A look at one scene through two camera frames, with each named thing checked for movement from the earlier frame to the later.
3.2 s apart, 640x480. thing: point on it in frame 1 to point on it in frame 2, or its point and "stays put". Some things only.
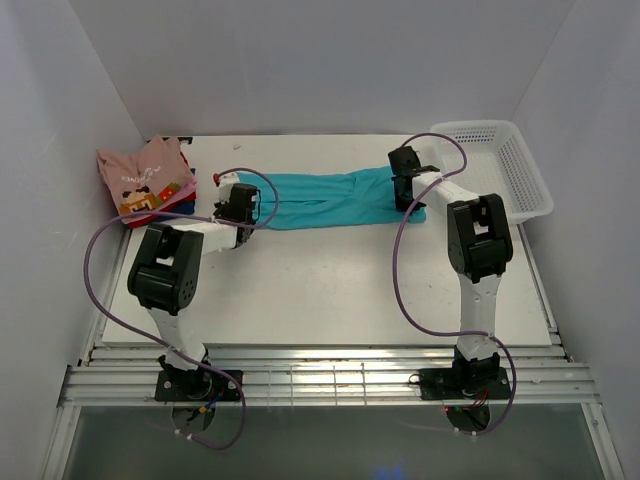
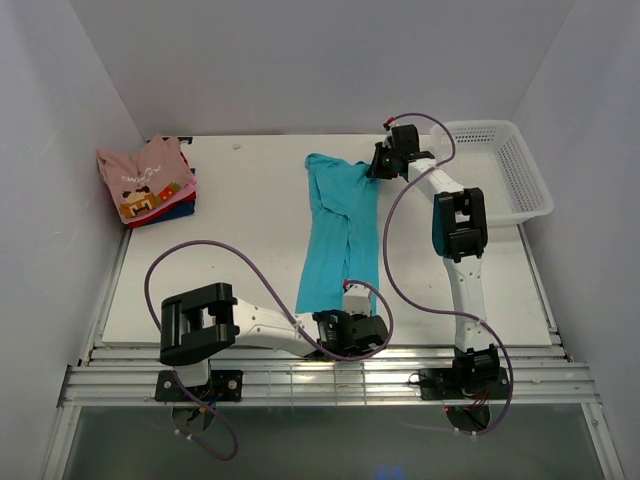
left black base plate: (198, 385) stays put
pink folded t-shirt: (178, 194) stays put
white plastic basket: (499, 164) stays put
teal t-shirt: (364, 197) to (341, 250)
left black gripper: (220, 208) to (344, 316)
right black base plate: (444, 383) stays put
